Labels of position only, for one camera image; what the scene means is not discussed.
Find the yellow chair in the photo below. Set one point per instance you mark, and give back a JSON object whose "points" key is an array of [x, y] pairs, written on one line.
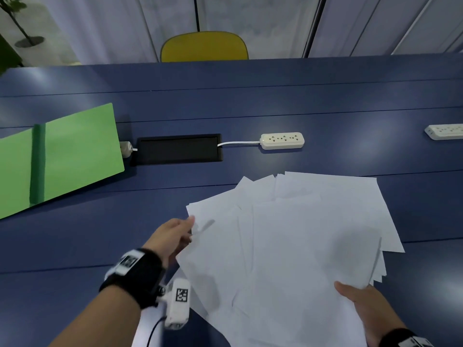
{"points": [[204, 46]]}

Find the thin black partition post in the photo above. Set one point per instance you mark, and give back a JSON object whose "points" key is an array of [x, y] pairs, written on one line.
{"points": [[196, 14]]}

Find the thick black partition post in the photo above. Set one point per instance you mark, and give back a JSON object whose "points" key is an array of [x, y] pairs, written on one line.
{"points": [[314, 27]]}

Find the green folder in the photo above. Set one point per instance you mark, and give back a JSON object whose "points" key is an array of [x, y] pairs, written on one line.
{"points": [[79, 155]]}

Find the green sofa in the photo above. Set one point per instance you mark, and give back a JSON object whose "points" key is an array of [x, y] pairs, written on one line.
{"points": [[7, 54]]}

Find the white curtain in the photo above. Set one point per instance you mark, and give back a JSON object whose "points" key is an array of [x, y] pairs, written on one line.
{"points": [[108, 25]]}

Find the person's right hand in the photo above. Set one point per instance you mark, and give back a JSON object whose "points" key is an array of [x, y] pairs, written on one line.
{"points": [[376, 314]]}

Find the green potted plant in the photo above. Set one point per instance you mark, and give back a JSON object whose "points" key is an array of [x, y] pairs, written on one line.
{"points": [[11, 1]]}

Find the pile of white papers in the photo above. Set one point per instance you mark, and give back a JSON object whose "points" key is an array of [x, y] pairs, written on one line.
{"points": [[289, 242]]}

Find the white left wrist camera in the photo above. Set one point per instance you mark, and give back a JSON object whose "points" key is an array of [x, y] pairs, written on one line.
{"points": [[177, 310]]}

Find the person's left hand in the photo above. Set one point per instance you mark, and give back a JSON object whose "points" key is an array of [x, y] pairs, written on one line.
{"points": [[170, 238]]}

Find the person's left forearm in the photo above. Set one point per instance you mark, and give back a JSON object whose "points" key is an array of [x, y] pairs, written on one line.
{"points": [[97, 321]]}

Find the white power strip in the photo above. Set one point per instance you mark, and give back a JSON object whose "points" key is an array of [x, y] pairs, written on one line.
{"points": [[282, 140], [445, 131]]}

